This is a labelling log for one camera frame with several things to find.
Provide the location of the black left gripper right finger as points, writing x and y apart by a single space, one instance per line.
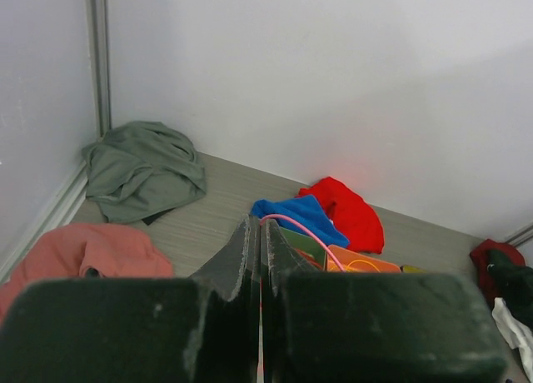
323 326

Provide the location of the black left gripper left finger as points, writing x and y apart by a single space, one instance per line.
203 328

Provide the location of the salmon drawer box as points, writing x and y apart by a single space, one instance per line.
356 262

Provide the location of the green drawer box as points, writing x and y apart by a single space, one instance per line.
301 253

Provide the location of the blue cloth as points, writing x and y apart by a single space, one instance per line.
307 211

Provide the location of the dusty pink cloth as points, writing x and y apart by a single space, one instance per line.
73 250

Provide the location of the grey cloth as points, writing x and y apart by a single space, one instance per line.
142 170

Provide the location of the dark red cloth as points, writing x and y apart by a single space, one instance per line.
481 260

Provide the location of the black cloth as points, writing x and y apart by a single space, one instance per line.
514 284

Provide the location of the white cloth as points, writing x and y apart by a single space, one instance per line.
517 335

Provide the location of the grey aluminium corner post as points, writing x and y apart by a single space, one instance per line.
521 237

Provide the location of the left grey corner post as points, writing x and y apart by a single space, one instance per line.
97 20

